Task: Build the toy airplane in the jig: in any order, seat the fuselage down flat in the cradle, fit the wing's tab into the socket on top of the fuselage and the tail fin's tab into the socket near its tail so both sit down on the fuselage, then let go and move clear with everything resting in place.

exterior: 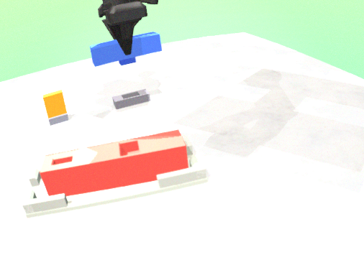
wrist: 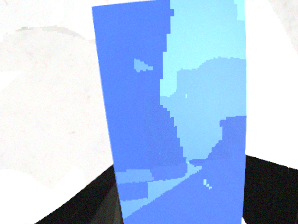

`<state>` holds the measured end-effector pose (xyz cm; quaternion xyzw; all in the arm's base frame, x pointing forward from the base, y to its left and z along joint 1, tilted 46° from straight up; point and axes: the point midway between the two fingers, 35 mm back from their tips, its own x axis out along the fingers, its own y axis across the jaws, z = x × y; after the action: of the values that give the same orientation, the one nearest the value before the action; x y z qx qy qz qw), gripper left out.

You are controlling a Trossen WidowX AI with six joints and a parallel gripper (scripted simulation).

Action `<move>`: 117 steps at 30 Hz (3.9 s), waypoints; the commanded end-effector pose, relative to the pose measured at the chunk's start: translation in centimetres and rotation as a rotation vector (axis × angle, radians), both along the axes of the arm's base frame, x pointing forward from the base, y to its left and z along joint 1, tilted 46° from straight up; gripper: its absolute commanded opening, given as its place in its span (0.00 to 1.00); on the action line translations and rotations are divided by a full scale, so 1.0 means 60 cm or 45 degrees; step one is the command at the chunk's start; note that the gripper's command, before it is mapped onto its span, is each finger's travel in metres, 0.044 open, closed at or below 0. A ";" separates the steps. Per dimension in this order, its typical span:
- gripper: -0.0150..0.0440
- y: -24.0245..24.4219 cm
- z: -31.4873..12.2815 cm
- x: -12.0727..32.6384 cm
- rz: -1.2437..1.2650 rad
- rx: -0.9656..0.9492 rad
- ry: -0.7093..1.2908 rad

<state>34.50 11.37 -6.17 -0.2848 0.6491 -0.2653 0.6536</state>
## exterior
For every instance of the orange rectangular block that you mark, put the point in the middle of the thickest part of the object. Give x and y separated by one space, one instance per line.
54 103

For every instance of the long red block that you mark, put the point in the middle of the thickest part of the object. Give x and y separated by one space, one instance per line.
114 165

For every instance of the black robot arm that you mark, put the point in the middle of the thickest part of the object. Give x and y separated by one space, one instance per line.
149 1

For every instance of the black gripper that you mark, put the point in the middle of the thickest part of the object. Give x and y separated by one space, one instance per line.
121 18

